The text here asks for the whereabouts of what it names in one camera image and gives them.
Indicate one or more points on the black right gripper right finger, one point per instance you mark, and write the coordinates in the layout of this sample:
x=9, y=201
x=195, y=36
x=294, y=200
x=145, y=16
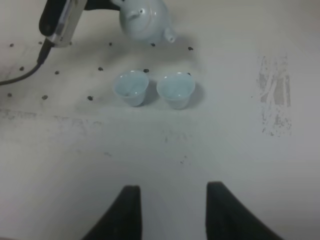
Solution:
x=226, y=218

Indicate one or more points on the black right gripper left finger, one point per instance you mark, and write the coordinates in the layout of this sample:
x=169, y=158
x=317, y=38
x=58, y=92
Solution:
x=123, y=219

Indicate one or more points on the light blue porcelain teapot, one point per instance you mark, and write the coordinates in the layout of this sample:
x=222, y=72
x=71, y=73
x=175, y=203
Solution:
x=145, y=20

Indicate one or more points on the left light blue teacup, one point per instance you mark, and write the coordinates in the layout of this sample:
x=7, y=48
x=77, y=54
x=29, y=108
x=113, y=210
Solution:
x=131, y=86

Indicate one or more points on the light blue teacup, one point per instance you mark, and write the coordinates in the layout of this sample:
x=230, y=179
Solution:
x=176, y=89
x=131, y=86

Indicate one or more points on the right light blue teacup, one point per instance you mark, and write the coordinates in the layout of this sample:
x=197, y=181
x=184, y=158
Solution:
x=176, y=89

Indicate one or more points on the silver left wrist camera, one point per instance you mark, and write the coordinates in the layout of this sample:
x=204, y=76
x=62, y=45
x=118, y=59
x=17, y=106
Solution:
x=59, y=20

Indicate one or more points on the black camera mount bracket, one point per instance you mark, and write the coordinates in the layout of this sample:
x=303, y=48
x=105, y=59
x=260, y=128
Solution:
x=100, y=5

